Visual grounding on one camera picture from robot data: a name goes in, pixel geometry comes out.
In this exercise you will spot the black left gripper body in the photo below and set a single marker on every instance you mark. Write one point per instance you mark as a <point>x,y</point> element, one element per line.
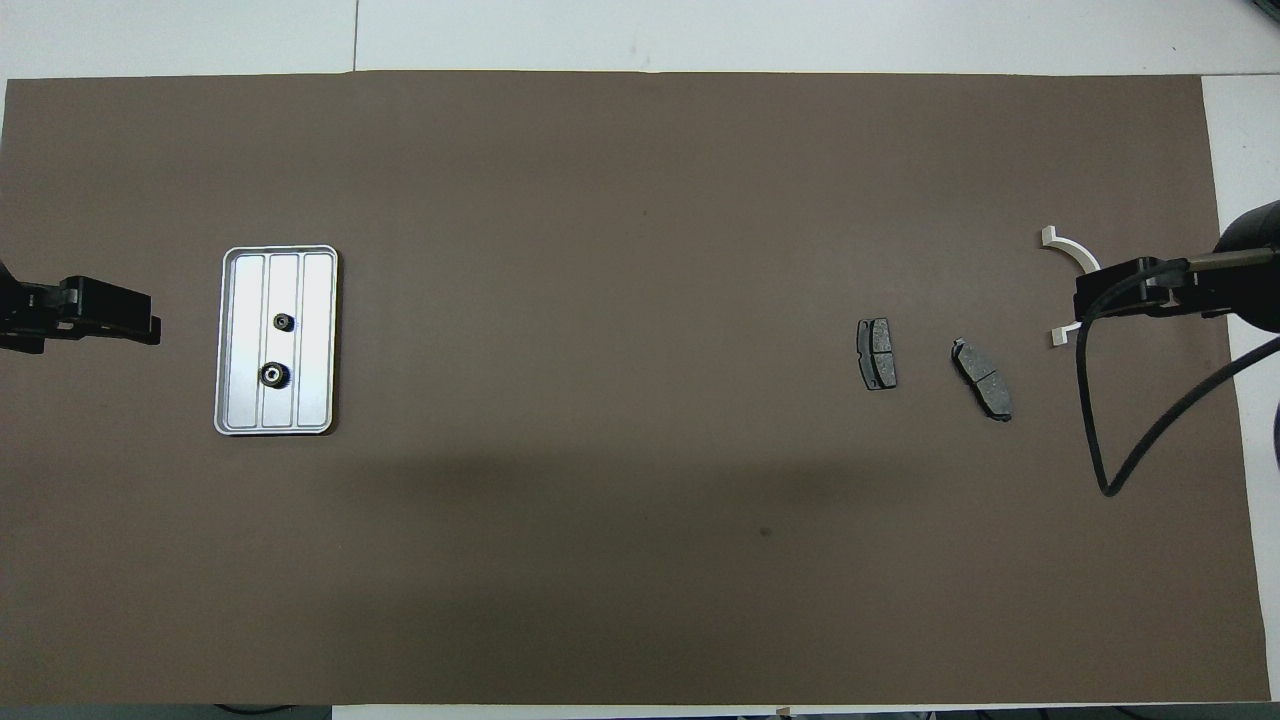
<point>25,312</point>

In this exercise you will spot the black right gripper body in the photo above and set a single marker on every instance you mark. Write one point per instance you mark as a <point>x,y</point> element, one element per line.
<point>1200,292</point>

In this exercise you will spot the large black bearing gear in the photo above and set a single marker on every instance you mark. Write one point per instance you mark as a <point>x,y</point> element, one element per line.
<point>273,375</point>

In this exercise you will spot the silver metal tray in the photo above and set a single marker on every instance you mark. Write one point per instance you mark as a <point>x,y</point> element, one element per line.
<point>312,400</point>

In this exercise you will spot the dark grey brake pad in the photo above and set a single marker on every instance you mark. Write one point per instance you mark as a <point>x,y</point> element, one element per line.
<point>877,353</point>
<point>982,378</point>

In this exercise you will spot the brown table mat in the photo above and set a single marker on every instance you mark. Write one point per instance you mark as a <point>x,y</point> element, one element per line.
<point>640,250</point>

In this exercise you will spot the white semicircular bracket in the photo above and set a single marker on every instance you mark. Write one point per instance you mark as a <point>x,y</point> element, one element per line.
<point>1070,245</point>

